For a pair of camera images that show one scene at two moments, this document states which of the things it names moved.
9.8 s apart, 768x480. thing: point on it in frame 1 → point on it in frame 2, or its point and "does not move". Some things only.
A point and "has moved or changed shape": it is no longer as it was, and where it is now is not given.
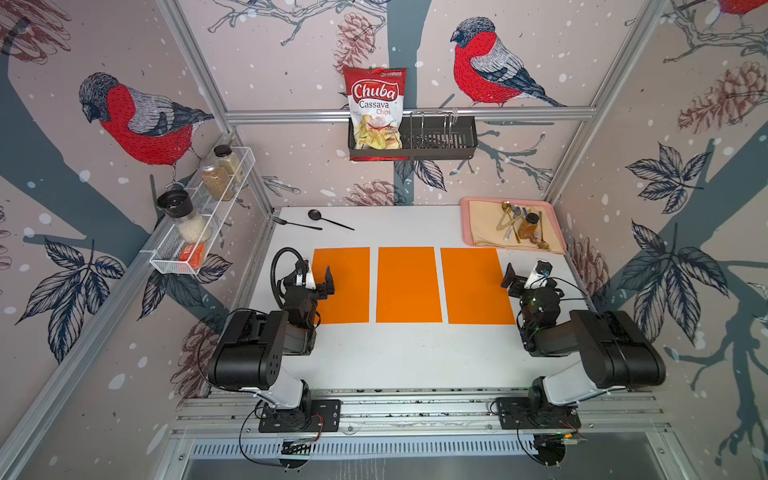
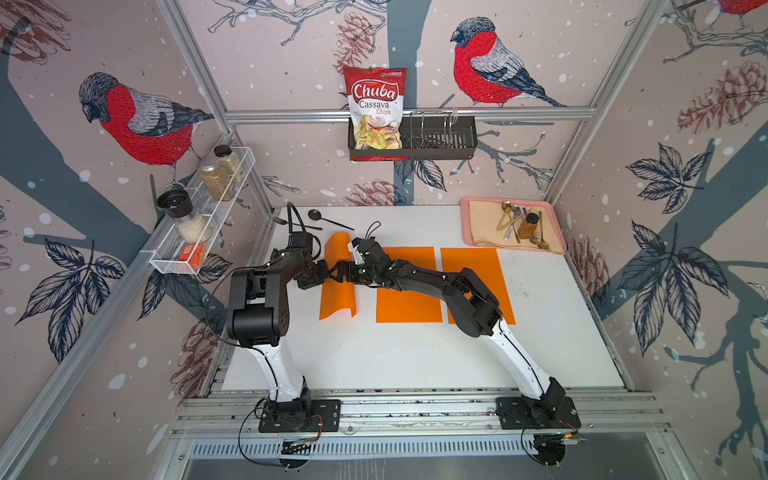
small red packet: (192, 254) does not move
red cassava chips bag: (376, 97) does not move
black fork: (285, 222) does not move
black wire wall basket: (427, 137) does not move
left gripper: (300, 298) → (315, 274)
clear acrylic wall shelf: (185, 244) does not move
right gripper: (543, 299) → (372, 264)
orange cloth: (351, 274) has moved or changed shape
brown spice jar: (216, 182) does not move
